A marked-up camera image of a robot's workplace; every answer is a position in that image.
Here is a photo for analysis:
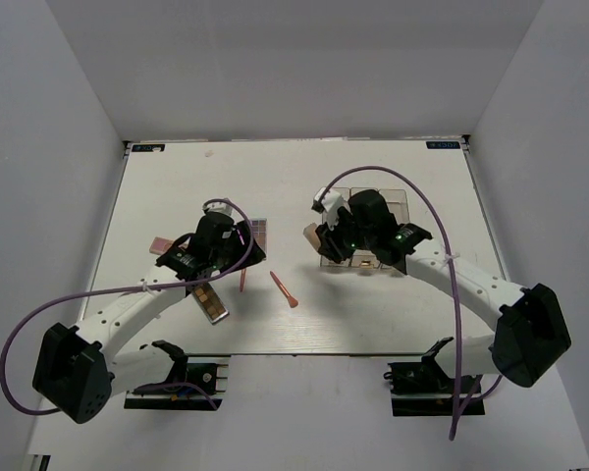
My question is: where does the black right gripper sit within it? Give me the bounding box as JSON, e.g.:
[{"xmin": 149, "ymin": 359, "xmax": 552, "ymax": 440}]
[{"xmin": 315, "ymin": 206, "xmax": 376, "ymax": 264}]

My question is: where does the square foundation bottle black pump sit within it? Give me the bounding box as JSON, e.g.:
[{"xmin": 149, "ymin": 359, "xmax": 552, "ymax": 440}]
[{"xmin": 302, "ymin": 223, "xmax": 321, "ymax": 252}]

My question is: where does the long clear eyeshadow palette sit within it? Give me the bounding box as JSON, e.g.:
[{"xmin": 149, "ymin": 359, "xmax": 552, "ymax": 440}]
[{"xmin": 250, "ymin": 219, "xmax": 267, "ymax": 250}]

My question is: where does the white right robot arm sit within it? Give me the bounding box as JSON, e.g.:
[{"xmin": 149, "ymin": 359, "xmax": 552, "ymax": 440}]
[{"xmin": 304, "ymin": 188, "xmax": 571, "ymax": 392}]

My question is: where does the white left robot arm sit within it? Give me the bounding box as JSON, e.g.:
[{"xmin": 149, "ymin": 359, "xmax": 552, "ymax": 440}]
[{"xmin": 32, "ymin": 211, "xmax": 265, "ymax": 424}]

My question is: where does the round pink makeup brush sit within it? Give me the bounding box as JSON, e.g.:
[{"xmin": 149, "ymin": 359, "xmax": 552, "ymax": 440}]
[{"xmin": 269, "ymin": 271, "xmax": 298, "ymax": 308}]

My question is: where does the black-cased brown eyeshadow palette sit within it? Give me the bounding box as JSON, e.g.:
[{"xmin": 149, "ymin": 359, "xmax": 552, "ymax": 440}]
[{"xmin": 191, "ymin": 283, "xmax": 230, "ymax": 325}]

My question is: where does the clear three-compartment organizer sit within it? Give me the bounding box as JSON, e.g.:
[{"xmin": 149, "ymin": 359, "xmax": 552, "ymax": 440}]
[{"xmin": 319, "ymin": 186, "xmax": 410, "ymax": 272}]

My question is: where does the glitter eyeshadow palette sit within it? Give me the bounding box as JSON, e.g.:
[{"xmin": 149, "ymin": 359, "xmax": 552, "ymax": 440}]
[{"xmin": 149, "ymin": 236, "xmax": 173, "ymax": 256}]

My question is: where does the blue right corner label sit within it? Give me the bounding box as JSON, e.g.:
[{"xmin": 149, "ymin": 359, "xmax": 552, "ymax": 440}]
[{"xmin": 425, "ymin": 140, "xmax": 461, "ymax": 150}]

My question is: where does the blue corner label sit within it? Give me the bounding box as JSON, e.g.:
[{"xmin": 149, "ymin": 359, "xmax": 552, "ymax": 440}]
[
  {"xmin": 425, "ymin": 140, "xmax": 461, "ymax": 150},
  {"xmin": 131, "ymin": 143, "xmax": 166, "ymax": 153}
]

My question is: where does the blue left corner label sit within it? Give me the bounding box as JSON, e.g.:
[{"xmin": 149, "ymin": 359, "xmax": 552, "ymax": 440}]
[{"xmin": 131, "ymin": 143, "xmax": 166, "ymax": 153}]

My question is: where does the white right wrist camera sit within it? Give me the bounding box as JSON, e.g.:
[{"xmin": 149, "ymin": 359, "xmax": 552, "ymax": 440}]
[{"xmin": 311, "ymin": 186, "xmax": 346, "ymax": 226}]

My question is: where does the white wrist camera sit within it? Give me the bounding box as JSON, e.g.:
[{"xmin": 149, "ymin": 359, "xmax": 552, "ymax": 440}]
[
  {"xmin": 311, "ymin": 186, "xmax": 346, "ymax": 226},
  {"xmin": 202, "ymin": 198, "xmax": 233, "ymax": 216}
]

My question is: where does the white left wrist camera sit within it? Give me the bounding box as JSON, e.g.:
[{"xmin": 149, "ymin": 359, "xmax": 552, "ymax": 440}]
[{"xmin": 202, "ymin": 198, "xmax": 233, "ymax": 216}]

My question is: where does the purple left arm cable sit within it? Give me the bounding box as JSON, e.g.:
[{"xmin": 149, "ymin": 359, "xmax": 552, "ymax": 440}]
[{"xmin": 0, "ymin": 197, "xmax": 255, "ymax": 416}]

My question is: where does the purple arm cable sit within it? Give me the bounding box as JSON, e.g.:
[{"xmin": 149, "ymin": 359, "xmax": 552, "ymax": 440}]
[
  {"xmin": 0, "ymin": 197, "xmax": 255, "ymax": 416},
  {"xmin": 318, "ymin": 165, "xmax": 502, "ymax": 441}
]

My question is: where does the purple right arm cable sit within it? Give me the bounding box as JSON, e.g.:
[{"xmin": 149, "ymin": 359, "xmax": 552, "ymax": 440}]
[{"xmin": 318, "ymin": 165, "xmax": 502, "ymax": 441}]

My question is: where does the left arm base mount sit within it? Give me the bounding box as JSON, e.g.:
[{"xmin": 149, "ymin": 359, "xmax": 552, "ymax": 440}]
[{"xmin": 124, "ymin": 340, "xmax": 230, "ymax": 411}]

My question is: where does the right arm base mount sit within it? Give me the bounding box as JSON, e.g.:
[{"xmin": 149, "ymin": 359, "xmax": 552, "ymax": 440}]
[{"xmin": 384, "ymin": 337, "xmax": 495, "ymax": 417}]

